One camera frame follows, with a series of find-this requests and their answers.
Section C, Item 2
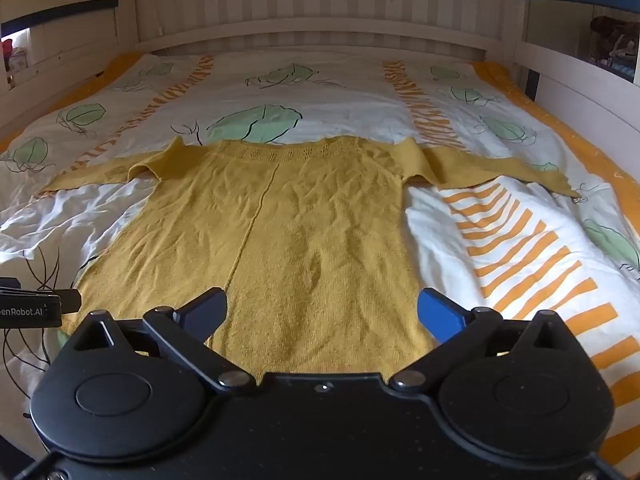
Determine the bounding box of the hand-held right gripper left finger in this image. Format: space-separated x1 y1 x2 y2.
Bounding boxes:
59 287 249 393

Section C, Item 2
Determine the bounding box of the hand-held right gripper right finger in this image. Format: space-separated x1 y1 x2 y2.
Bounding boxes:
390 287 584 392

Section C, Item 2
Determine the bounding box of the yellow knitted sweater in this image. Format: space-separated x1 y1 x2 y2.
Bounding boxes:
39 136 582 383

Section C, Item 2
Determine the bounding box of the white leaf printed duvet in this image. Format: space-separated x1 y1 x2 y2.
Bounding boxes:
0 52 640 461

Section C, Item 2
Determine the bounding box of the brown stuffed toy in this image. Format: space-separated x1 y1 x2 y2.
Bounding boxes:
589 15 640 68

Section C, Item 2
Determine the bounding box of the white wooden bed frame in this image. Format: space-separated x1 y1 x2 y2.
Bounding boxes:
0 0 640 161

